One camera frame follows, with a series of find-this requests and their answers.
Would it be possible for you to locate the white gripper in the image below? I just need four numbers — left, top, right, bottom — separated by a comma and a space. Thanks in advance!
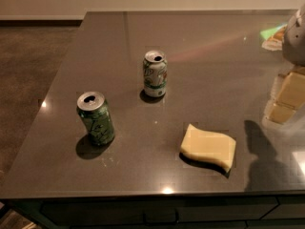
267, 4, 305, 124

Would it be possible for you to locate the green soda can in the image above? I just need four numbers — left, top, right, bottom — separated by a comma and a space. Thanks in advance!
77, 92, 114, 146

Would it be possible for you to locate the yellow sponge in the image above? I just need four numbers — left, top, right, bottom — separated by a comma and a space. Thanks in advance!
180, 124, 236, 173

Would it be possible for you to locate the white soda can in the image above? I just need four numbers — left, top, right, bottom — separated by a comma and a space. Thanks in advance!
143, 50, 168, 97

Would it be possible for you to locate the green and orange snack bag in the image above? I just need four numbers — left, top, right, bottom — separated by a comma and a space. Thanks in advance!
260, 24, 287, 52

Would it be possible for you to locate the dark counter cabinet front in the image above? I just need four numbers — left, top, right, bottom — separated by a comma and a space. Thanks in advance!
6, 195, 305, 229

